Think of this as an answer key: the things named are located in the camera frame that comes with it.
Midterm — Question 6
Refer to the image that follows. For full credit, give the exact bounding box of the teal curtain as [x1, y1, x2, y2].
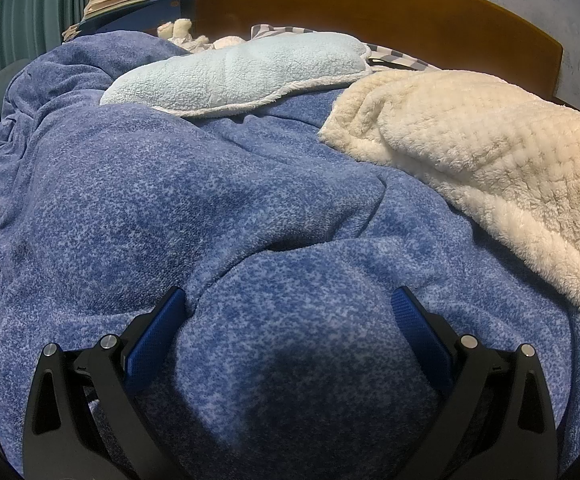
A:
[0, 0, 101, 136]

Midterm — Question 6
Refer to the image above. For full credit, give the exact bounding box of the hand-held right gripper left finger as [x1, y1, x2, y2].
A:
[22, 286, 188, 480]

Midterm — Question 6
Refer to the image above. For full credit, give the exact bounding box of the white plush toy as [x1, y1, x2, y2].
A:
[180, 35, 247, 53]
[157, 18, 194, 42]

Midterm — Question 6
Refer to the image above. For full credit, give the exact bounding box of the light blue fluffy pillow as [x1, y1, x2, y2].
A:
[100, 31, 373, 118]

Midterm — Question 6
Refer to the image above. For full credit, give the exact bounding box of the grey striped pillow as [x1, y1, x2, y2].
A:
[250, 24, 441, 72]

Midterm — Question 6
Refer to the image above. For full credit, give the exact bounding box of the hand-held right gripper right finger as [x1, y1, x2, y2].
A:
[390, 286, 558, 480]

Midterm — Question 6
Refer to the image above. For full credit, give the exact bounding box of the cream fluffy blanket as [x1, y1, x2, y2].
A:
[317, 69, 580, 323]

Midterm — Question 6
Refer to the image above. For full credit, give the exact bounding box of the brown wooden headboard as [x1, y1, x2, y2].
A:
[192, 0, 563, 98]

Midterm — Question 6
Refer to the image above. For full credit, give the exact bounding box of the stack of books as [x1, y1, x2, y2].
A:
[84, 0, 146, 18]

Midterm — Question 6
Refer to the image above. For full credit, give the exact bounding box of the blue fleece blanket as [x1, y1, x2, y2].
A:
[0, 30, 580, 480]

